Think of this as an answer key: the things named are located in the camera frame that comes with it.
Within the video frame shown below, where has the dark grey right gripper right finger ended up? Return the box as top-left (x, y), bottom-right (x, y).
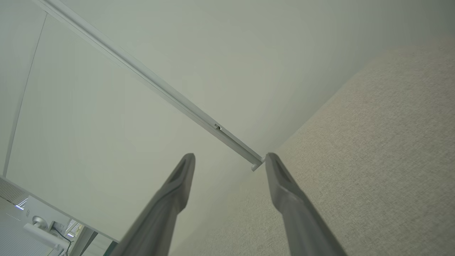
top-left (265, 153), bottom-right (347, 256)

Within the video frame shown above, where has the white bar with grey dome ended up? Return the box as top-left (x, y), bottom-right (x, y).
top-left (23, 215), bottom-right (71, 250)

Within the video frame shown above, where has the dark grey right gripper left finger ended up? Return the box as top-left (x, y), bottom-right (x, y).
top-left (110, 153), bottom-right (196, 256)

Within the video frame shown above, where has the thin black hanging cable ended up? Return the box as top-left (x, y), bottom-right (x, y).
top-left (53, 227), bottom-right (74, 256)

